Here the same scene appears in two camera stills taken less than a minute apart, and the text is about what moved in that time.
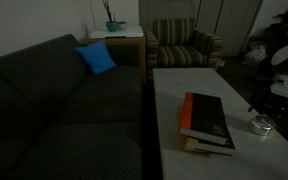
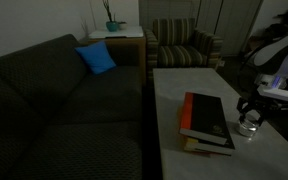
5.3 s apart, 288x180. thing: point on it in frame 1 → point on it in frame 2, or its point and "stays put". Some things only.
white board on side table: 102,32 stays put
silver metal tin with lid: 261,125 → 249,125
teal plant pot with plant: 113,24 stays put
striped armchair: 176,43 stays put
